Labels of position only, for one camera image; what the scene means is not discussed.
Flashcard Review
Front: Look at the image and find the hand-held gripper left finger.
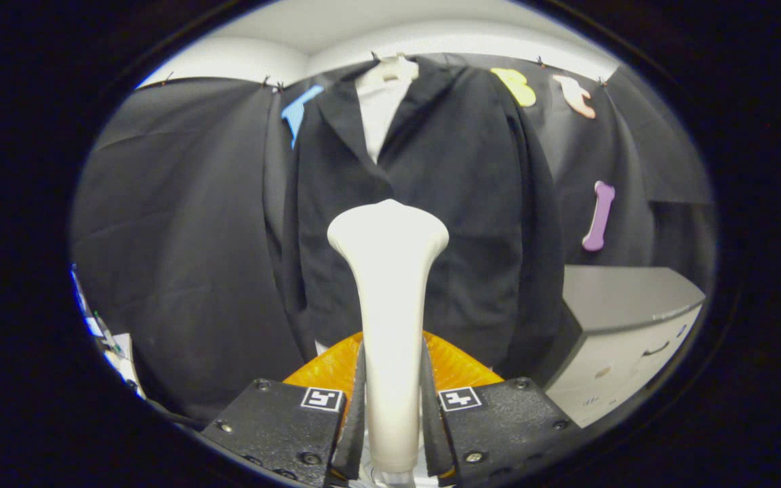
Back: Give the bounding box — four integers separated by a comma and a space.
201, 332, 367, 488

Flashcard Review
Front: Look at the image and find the cream mannequin neck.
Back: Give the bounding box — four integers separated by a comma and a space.
357, 53, 420, 92

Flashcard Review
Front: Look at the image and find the black backdrop cloth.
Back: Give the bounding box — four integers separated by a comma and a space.
71, 53, 717, 424

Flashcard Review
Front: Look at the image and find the white shirt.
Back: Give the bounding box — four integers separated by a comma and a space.
314, 71, 420, 358

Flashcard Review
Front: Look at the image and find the black suit jacket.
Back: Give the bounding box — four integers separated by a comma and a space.
281, 58, 565, 380

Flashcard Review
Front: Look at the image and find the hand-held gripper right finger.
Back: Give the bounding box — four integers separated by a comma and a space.
421, 332, 584, 487

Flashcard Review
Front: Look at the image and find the white garment steamer head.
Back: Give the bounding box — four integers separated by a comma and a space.
327, 199, 450, 475

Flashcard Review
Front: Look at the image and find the grey cabinet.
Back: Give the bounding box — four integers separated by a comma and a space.
543, 264, 707, 429

